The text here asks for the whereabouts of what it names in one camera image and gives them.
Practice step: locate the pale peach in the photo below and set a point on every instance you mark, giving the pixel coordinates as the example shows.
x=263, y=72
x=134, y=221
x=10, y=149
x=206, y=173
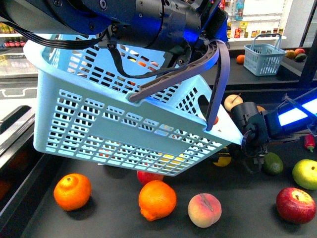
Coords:
x=204, y=210

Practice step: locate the knobbed orange front centre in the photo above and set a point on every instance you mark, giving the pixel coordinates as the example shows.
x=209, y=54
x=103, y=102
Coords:
x=156, y=200

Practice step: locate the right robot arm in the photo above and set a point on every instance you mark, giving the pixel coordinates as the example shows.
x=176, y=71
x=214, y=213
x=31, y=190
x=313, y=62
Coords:
x=290, y=120

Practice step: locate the yellow lemon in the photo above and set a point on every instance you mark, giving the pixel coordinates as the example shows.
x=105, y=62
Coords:
x=222, y=159

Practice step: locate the small blue basket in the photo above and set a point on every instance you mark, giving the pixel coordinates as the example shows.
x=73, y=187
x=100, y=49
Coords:
x=264, y=59

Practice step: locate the red apple front right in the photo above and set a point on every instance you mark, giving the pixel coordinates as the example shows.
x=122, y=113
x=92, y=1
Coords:
x=295, y=205

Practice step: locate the large orange front left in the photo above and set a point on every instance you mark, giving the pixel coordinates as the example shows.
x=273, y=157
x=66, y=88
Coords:
x=72, y=192

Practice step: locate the red chili pepper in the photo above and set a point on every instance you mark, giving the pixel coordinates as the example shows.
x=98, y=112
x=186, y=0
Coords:
x=309, y=142

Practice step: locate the green apple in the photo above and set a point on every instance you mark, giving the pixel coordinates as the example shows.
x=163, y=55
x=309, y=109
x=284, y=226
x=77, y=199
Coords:
x=305, y=174

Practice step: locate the light blue shopping basket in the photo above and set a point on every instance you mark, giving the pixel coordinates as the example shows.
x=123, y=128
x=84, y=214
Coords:
x=84, y=113

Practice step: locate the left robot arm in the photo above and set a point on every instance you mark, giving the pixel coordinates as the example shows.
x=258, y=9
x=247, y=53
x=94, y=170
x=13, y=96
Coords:
x=174, y=26

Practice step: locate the black shelf upright post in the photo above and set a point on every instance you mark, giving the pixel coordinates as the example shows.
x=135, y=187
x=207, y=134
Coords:
x=310, y=67

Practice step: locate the green avocado right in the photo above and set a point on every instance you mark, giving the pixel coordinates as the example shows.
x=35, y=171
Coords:
x=273, y=165

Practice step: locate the dark red apple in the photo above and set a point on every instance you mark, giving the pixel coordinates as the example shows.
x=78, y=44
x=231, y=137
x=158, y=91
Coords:
x=146, y=177

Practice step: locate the sauce bottles on shelf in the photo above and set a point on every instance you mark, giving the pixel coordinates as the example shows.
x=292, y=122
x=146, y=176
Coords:
x=238, y=29

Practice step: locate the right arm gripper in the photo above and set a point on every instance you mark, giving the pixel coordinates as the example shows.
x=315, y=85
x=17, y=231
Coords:
x=252, y=125

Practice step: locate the white pear right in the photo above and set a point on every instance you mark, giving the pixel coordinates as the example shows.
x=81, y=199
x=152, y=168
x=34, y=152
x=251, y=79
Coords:
x=231, y=101

